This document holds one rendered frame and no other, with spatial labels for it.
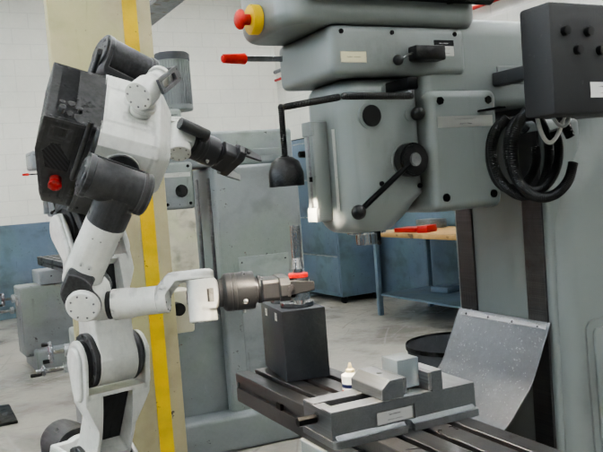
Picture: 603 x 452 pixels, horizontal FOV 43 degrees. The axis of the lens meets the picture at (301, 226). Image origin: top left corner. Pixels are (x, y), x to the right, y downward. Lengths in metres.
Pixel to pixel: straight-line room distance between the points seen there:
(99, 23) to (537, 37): 2.14
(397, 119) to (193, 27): 9.81
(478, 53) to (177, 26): 9.67
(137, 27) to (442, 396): 2.20
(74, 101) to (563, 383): 1.27
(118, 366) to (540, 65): 1.25
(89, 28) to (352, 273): 6.24
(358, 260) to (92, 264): 7.44
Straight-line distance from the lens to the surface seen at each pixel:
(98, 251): 1.73
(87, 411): 2.08
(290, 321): 2.00
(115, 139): 1.77
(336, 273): 9.04
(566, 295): 1.81
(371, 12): 1.59
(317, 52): 1.58
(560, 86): 1.53
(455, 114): 1.68
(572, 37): 1.57
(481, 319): 1.97
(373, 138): 1.58
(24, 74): 10.67
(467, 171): 1.69
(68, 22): 3.29
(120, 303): 1.79
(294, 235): 1.79
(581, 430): 1.88
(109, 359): 2.04
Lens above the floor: 1.42
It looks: 3 degrees down
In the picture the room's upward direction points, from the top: 4 degrees counter-clockwise
